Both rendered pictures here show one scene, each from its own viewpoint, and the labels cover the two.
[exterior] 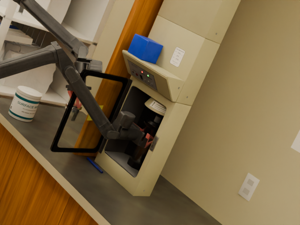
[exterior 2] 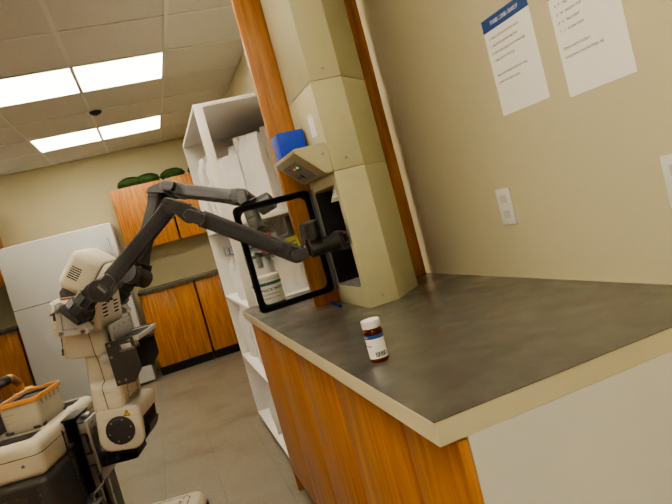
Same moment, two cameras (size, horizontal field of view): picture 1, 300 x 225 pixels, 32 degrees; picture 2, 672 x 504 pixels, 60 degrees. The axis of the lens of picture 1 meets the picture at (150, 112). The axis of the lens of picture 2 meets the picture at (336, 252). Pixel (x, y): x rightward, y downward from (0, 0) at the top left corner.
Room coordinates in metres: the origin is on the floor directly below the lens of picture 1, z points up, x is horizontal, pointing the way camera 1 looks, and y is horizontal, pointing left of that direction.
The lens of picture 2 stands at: (0.51, -1.03, 1.28)
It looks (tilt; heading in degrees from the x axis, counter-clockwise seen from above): 4 degrees down; 31
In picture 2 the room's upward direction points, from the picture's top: 15 degrees counter-clockwise
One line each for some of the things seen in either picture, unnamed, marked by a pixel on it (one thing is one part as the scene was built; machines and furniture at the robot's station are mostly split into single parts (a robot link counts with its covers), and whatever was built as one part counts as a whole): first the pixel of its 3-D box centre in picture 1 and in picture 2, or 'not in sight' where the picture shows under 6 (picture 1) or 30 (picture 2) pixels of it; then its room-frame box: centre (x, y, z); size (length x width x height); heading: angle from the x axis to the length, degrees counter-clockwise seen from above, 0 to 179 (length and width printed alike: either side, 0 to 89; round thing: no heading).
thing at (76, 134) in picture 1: (90, 113); (284, 250); (2.28, 0.24, 1.19); 0.30 x 0.01 x 0.40; 145
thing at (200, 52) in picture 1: (163, 108); (358, 192); (2.40, -0.05, 1.32); 0.32 x 0.25 x 0.77; 48
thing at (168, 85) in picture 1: (148, 75); (301, 167); (2.27, 0.07, 1.46); 0.32 x 0.11 x 0.10; 48
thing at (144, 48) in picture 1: (145, 48); (289, 146); (2.32, 0.14, 1.55); 0.10 x 0.10 x 0.09; 48
